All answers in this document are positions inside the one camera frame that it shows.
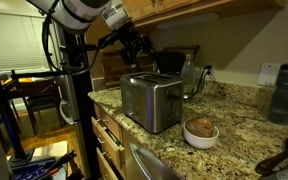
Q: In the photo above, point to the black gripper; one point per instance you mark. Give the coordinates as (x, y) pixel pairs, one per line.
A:
(129, 35)

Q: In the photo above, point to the brown bread slice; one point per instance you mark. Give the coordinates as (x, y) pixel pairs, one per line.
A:
(200, 128)

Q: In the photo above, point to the stainless steel toaster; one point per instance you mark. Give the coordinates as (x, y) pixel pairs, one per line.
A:
(150, 103)

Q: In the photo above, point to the black coffee maker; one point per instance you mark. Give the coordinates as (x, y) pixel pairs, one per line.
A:
(169, 63)

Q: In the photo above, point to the brown wooden box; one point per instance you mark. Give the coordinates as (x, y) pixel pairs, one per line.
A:
(114, 70)

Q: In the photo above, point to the clear glass bottle metal cap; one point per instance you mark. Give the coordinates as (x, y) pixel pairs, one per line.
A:
(188, 76)

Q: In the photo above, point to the dark wooden board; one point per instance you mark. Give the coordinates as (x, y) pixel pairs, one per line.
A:
(194, 50)

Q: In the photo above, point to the wooden upper cabinet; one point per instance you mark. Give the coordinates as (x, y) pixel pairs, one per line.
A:
(170, 6)

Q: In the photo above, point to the closed wooden drawer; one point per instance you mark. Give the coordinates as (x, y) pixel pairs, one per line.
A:
(115, 128)

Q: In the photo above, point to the open wooden drawer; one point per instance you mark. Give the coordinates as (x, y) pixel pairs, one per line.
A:
(109, 146)

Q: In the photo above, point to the white ceramic bowl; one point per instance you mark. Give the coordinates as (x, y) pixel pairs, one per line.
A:
(200, 143)

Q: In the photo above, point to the wooden dining table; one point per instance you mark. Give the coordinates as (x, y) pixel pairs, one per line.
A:
(34, 87)

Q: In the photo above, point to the stainless steel dishwasher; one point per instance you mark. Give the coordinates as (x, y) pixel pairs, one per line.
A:
(144, 166)

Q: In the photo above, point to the low wooden drawer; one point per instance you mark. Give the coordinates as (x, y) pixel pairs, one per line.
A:
(104, 170)

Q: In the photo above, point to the black orange screwdriver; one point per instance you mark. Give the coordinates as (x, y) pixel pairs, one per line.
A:
(64, 158)

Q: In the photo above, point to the light wooden board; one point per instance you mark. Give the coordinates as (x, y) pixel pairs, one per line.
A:
(50, 148)

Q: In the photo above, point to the white window blinds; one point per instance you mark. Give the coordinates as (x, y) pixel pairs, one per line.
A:
(7, 40)

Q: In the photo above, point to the dark tripod pole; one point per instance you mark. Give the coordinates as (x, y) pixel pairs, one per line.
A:
(7, 116)

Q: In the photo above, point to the large dark sports bottle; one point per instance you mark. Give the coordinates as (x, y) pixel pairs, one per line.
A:
(284, 96)

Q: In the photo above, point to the blue tool tray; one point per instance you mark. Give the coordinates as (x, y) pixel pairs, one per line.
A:
(27, 168)

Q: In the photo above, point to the black camera on stand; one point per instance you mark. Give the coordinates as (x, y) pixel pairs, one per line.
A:
(80, 48)

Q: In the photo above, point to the white wall outlet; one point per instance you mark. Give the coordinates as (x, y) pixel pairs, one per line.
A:
(212, 75)

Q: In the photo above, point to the black camera stand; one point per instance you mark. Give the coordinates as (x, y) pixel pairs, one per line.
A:
(80, 110)

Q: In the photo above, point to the white wall plate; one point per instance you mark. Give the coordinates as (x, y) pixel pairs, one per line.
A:
(269, 74)

